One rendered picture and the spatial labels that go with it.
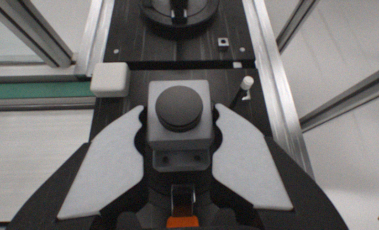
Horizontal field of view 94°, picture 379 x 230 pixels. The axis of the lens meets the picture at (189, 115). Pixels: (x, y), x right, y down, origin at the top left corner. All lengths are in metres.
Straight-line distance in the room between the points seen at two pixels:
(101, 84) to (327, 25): 0.57
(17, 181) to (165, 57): 0.28
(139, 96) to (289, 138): 0.22
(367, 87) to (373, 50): 0.40
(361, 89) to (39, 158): 0.43
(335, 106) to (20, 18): 0.39
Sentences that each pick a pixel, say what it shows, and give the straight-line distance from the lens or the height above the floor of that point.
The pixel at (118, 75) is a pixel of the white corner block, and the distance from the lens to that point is 0.26.
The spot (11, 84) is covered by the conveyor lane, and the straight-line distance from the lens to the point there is 0.40.
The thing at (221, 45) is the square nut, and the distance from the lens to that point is 0.30.
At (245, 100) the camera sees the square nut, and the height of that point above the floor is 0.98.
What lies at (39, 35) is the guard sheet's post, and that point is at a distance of 0.31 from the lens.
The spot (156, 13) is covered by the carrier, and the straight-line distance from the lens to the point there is 0.34.
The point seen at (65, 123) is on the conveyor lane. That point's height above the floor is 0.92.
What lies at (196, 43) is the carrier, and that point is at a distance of 0.31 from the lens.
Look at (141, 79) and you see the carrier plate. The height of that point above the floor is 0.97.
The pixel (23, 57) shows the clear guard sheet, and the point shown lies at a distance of 0.38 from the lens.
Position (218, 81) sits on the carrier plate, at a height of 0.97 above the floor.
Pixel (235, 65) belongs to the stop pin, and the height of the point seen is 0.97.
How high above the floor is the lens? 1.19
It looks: 68 degrees down
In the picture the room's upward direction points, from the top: 3 degrees clockwise
